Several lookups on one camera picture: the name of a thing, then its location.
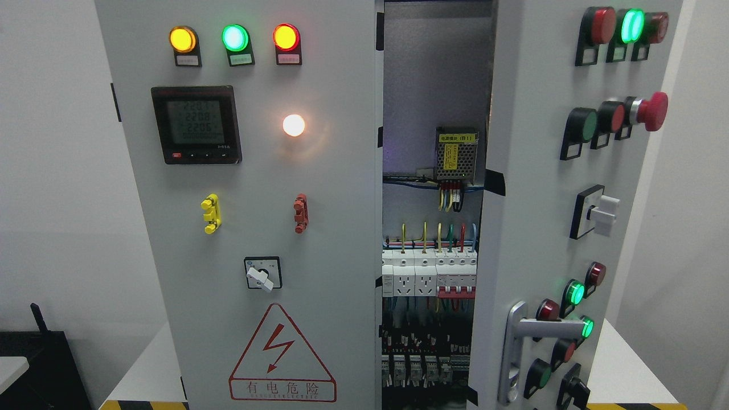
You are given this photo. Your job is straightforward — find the grey cabinet door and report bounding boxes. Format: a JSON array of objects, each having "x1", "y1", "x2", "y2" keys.
[
  {"x1": 96, "y1": 1, "x2": 384, "y2": 409},
  {"x1": 467, "y1": 1, "x2": 684, "y2": 409}
]

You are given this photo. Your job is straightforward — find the lower relay terminal row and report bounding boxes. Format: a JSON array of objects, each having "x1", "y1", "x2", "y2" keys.
[{"x1": 379, "y1": 325, "x2": 472, "y2": 390}]

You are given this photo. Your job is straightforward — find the black digital power meter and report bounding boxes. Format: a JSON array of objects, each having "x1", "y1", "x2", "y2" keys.
[{"x1": 151, "y1": 85, "x2": 242, "y2": 165}]

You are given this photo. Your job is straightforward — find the red emergency stop button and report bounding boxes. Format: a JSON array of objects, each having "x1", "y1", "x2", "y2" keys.
[{"x1": 615, "y1": 92, "x2": 669, "y2": 140}]

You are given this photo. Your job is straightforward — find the white breaker and socket row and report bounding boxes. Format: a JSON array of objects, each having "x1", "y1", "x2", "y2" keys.
[{"x1": 381, "y1": 248, "x2": 477, "y2": 299}]

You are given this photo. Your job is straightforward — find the white selector switch right door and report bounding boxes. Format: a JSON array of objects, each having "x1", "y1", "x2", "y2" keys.
[{"x1": 570, "y1": 184, "x2": 620, "y2": 240}]

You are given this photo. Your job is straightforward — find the green indicator light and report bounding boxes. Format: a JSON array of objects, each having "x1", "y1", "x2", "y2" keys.
[{"x1": 221, "y1": 24, "x2": 255, "y2": 67}]

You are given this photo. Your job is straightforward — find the red terminal connector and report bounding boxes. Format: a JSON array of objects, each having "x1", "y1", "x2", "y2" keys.
[{"x1": 293, "y1": 194, "x2": 308, "y2": 234}]

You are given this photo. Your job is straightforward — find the metal mesh power supply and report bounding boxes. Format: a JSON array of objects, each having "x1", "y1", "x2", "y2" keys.
[{"x1": 434, "y1": 126, "x2": 479, "y2": 181}]

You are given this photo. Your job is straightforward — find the red electric hazard warning sticker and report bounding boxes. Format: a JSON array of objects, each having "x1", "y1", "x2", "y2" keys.
[{"x1": 228, "y1": 303, "x2": 338, "y2": 403}]

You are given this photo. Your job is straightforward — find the red indicator light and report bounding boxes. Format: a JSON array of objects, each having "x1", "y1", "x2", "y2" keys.
[{"x1": 272, "y1": 23, "x2": 302, "y2": 65}]

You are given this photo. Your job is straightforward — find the black box with antenna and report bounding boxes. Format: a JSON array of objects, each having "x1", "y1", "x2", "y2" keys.
[{"x1": 1, "y1": 304, "x2": 92, "y2": 409}]

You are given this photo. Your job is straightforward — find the silver door handle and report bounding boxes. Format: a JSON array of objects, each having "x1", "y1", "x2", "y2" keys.
[{"x1": 498, "y1": 301, "x2": 593, "y2": 407}]

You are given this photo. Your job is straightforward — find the yellow indicator light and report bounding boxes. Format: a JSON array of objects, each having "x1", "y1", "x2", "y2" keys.
[{"x1": 169, "y1": 26, "x2": 202, "y2": 67}]

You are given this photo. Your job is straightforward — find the white glowing indicator lamp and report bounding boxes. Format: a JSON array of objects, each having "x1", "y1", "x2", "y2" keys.
[{"x1": 282, "y1": 114, "x2": 306, "y2": 137}]

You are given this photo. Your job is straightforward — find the yellow terminal connector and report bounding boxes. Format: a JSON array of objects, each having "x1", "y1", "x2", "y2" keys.
[{"x1": 200, "y1": 194, "x2": 222, "y2": 235}]

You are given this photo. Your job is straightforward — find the white rotary selector switch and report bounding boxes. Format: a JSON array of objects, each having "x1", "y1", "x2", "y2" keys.
[{"x1": 244, "y1": 256, "x2": 283, "y2": 292}]

